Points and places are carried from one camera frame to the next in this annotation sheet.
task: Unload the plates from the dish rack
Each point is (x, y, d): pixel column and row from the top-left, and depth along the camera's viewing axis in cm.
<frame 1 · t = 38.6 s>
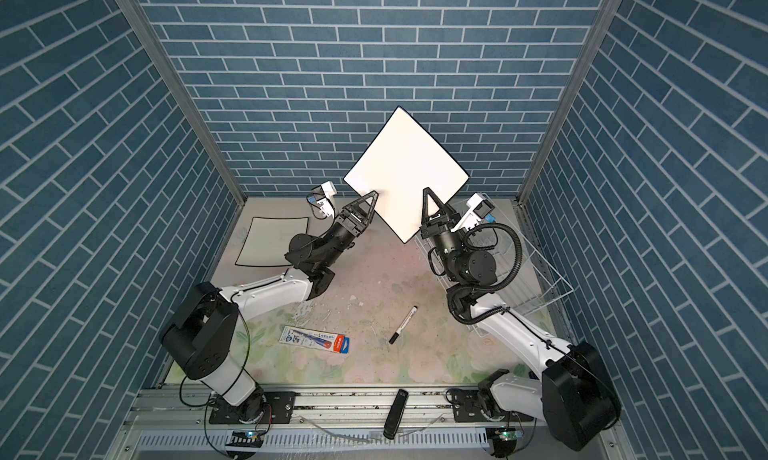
left hand: (378, 200, 64), fingers open
right hand: (421, 189, 62), fingers closed
white square plate black rim: (268, 240, 109), on the table
black white marker pen: (403, 324, 88), point 2 cm above the table

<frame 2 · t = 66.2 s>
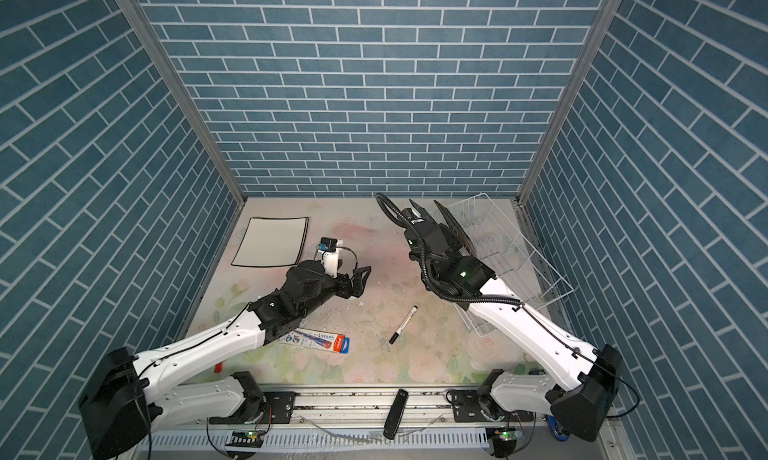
left hand: (358, 266, 78), fingers open
right hand: (436, 225, 73), fingers closed
the named things where they were.

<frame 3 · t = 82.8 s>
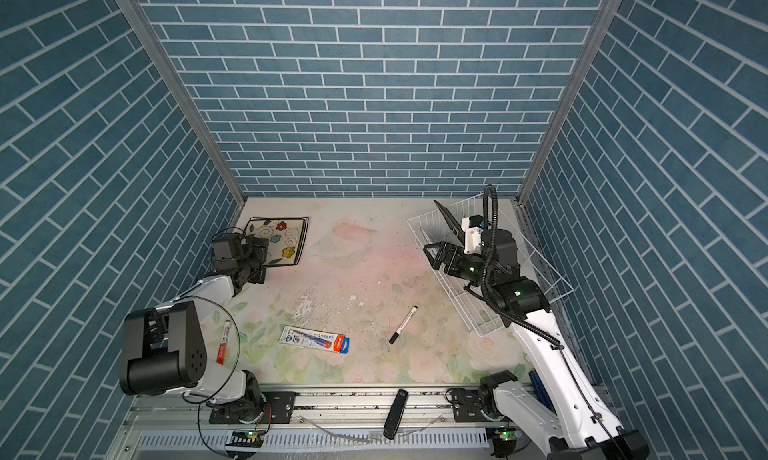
left hand: (269, 246, 93), fingers open
right hand: (432, 248, 72), fingers open
dark patterned plate: (286, 237, 107), point 3 cm above the table
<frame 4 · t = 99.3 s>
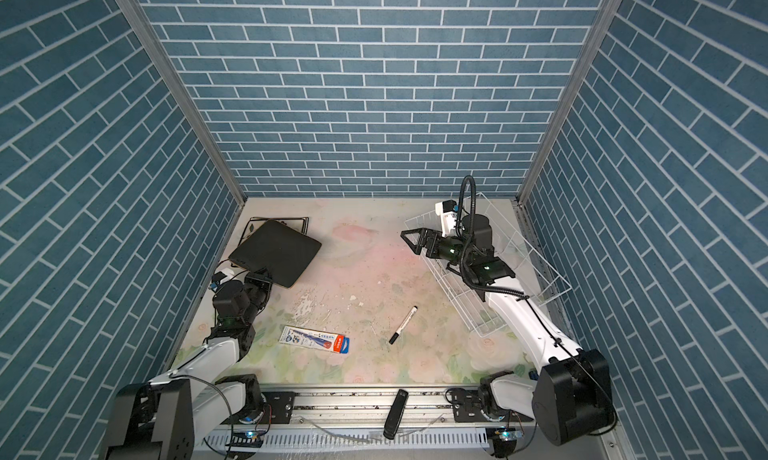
left hand: (273, 263, 85), fingers closed
right hand: (408, 233, 76), fingers open
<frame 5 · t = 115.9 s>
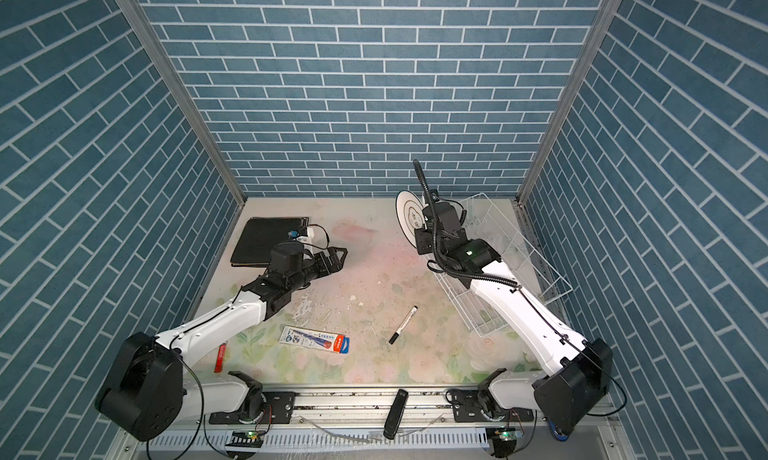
left hand: (338, 254, 85), fingers open
right hand: (423, 223, 77), fingers closed
dark plate orange rim: (261, 235, 107), point 3 cm above the table
